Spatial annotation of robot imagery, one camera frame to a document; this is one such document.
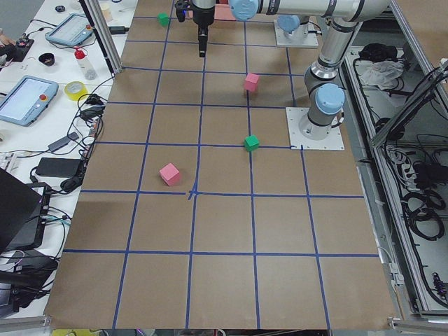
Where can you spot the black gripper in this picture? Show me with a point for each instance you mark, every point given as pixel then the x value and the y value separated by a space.
pixel 204 16

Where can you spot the green cube near arm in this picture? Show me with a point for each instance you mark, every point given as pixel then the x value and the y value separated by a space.
pixel 251 143

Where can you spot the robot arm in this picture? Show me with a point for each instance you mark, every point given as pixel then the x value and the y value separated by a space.
pixel 293 25
pixel 326 98

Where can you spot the pink plastic bin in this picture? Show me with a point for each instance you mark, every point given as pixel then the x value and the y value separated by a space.
pixel 223 12

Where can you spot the green cube near bin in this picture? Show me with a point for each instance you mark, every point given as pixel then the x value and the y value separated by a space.
pixel 163 19

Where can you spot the pink cube centre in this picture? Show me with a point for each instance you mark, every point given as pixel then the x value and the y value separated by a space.
pixel 251 82

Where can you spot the pink cube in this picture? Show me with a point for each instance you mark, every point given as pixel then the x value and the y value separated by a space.
pixel 170 174
pixel 251 82

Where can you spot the red cap squeeze bottle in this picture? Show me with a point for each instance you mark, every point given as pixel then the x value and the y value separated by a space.
pixel 84 63

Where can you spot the teach pendant far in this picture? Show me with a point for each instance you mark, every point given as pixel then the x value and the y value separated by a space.
pixel 73 31

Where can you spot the teach pendant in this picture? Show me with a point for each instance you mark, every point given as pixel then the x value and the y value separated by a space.
pixel 73 31
pixel 27 100

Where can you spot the yellow tape roll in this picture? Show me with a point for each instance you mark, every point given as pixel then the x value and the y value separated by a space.
pixel 75 90

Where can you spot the pink cube far side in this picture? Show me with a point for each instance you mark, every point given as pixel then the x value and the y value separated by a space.
pixel 170 174

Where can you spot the teach pendant near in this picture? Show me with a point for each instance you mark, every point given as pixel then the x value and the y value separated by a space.
pixel 27 100

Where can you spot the black power adapter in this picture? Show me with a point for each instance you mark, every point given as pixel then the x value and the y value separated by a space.
pixel 57 167

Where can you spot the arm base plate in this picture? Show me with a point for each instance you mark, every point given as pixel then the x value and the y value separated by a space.
pixel 303 37
pixel 304 135

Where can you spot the aluminium frame post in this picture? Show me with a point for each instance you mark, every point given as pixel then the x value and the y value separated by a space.
pixel 93 13

